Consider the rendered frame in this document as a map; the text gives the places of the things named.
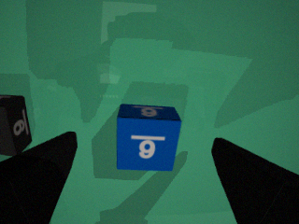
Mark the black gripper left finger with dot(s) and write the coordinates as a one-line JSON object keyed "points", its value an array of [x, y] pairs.
{"points": [[31, 182]]}

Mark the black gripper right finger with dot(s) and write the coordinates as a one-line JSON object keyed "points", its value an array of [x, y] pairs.
{"points": [[258, 191]]}

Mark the blue block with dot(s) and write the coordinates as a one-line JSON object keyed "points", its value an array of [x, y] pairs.
{"points": [[147, 137]]}

